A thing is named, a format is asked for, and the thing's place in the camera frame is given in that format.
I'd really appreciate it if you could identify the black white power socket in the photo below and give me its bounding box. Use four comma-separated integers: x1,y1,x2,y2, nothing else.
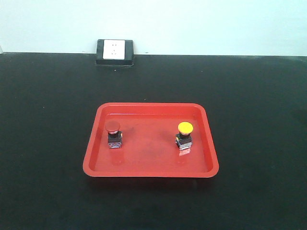
95,39,134,66

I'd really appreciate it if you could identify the yellow mushroom push button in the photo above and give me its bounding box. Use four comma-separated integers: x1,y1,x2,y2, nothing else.
175,122,194,151

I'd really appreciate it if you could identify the red mushroom push button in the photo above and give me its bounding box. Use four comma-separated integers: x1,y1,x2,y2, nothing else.
105,120,122,149

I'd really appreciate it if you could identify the red plastic tray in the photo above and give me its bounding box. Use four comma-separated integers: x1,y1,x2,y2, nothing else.
83,103,219,178

